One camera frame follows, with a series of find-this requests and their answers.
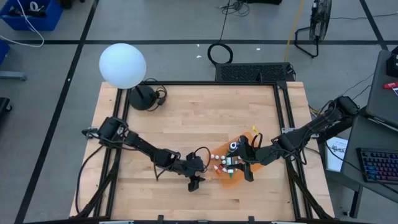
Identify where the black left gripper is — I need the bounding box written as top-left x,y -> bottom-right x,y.
180,152 -> 206,192

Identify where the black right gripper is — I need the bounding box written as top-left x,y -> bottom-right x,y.
238,135 -> 271,183

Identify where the large green food coloring bottle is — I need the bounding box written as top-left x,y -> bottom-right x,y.
225,157 -> 239,179

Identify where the orange translucent plastic tray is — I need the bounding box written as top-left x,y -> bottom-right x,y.
210,131 -> 266,190

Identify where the black perforated computer case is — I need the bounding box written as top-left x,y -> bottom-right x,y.
214,62 -> 296,83

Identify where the white printed paper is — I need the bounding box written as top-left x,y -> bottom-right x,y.
325,136 -> 349,173

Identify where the black desk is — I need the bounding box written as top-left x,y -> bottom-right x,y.
320,107 -> 398,218

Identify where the backlit black keyboard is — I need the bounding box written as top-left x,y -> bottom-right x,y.
356,147 -> 398,184

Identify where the white globe table lamp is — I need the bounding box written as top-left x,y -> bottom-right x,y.
98,42 -> 159,111

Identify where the black floor fan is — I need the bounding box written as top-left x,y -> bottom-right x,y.
294,0 -> 333,59

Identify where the black floor box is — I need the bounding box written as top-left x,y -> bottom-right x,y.
247,0 -> 283,6

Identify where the black desk device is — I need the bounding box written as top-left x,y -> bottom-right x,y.
386,45 -> 398,78

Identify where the black floor object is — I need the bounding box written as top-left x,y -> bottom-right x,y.
0,97 -> 12,115

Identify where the grey metal bar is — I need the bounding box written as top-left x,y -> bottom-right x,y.
0,70 -> 28,82

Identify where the blue plastic bin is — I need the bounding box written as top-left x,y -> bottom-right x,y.
0,0 -> 63,32
0,39 -> 10,65

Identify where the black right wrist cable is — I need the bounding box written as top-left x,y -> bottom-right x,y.
251,133 -> 264,151

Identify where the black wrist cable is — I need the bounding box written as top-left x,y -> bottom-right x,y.
192,146 -> 213,172
251,133 -> 264,151

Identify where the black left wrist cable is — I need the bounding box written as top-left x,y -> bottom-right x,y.
192,146 -> 213,172

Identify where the black lamp cable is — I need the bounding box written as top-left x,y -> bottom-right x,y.
141,77 -> 168,112

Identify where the black aluminium table frame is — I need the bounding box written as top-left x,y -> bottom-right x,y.
70,80 -> 336,224

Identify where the black coiled floor cable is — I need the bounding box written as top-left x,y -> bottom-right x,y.
206,0 -> 234,65

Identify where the black arm base cable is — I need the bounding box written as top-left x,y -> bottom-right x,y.
75,143 -> 108,215

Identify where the yellow hanging cable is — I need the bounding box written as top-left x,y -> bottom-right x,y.
284,0 -> 306,62

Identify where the black cable tangle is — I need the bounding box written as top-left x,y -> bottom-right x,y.
217,0 -> 251,17

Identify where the white floor cable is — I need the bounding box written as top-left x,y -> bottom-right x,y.
0,0 -> 45,49

